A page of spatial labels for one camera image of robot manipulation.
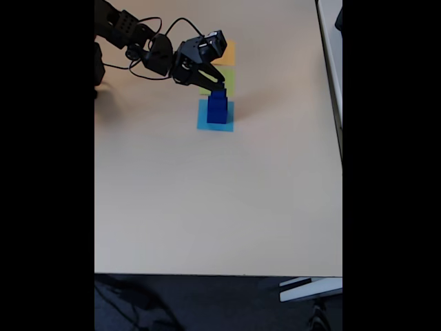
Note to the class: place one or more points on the green paper square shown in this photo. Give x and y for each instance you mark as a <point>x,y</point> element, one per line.
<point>230,82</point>

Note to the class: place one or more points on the orange paper square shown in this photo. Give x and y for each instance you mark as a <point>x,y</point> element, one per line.
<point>230,55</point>

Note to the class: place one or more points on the light blue paper square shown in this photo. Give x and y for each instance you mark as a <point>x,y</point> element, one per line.
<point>220,127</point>

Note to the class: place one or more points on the medium blue cube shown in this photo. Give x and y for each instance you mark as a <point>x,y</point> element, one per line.
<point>218,100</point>

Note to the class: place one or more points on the large blue cube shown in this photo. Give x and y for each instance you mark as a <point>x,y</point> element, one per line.
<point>217,117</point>

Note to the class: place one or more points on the white neighbouring desk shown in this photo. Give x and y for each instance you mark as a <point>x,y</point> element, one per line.
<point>332,51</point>

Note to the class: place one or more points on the dark object on desk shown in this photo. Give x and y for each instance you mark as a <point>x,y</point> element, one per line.
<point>339,19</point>

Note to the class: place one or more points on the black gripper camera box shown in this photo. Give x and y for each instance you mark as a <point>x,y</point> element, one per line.
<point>213,46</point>

